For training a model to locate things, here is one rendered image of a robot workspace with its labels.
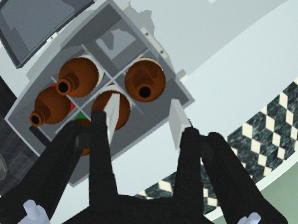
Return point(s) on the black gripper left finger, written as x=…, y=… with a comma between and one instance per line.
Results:
x=35, y=199

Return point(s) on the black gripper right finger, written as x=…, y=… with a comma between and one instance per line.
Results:
x=239, y=198

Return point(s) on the grey divided crate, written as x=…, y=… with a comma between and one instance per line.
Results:
x=112, y=44

